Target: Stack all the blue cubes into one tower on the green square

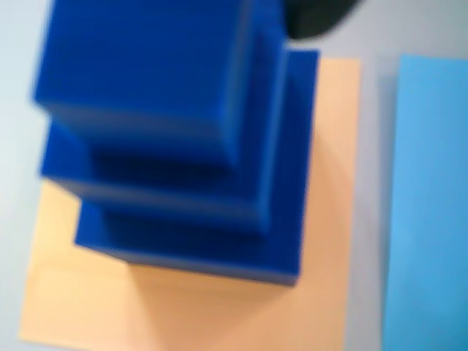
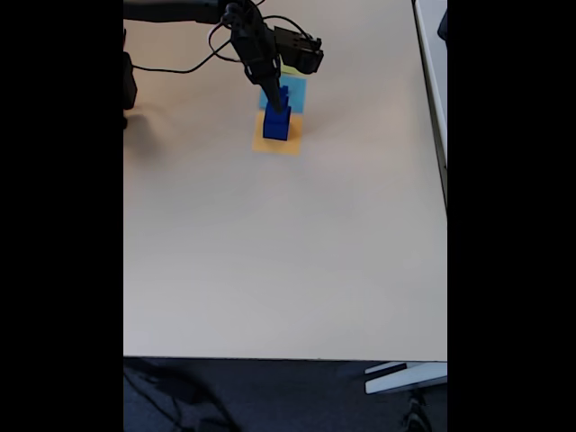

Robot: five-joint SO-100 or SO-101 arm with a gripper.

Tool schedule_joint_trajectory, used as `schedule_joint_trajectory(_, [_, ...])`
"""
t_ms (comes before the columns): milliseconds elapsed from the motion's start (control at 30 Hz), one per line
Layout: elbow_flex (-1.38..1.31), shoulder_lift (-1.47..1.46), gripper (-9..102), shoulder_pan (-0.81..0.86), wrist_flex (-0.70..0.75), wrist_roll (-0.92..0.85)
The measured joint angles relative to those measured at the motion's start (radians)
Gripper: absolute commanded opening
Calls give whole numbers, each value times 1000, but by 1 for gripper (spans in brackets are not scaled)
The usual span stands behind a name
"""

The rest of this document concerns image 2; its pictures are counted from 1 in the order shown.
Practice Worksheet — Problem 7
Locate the light blue paper square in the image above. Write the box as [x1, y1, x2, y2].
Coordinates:
[258, 75, 309, 114]

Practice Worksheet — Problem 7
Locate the orange paper square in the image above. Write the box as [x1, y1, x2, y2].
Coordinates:
[251, 111, 303, 158]

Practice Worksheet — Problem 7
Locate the large blue cube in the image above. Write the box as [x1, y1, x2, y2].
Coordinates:
[262, 115, 292, 140]

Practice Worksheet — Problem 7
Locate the white adjacent table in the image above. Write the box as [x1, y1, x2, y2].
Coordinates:
[412, 0, 448, 208]

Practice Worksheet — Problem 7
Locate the white table foot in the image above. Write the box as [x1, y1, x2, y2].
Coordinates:
[364, 361, 448, 395]

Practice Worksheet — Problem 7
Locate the black camera box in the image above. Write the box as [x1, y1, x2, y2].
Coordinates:
[273, 25, 324, 76]

